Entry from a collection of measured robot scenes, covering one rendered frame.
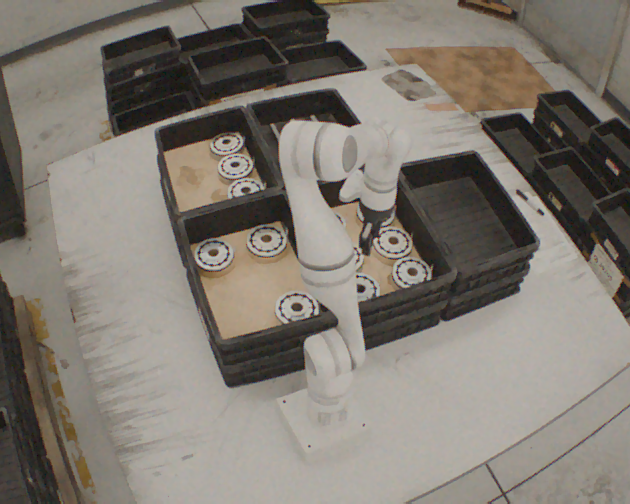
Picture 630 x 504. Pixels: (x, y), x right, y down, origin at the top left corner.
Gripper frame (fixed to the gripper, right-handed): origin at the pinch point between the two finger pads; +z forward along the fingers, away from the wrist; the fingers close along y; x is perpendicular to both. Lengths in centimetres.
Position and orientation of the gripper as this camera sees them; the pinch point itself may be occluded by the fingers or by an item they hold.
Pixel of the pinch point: (370, 241)
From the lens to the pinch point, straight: 154.7
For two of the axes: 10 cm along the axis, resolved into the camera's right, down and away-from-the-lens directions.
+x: -9.2, -3.2, 2.0
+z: -0.5, 6.3, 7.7
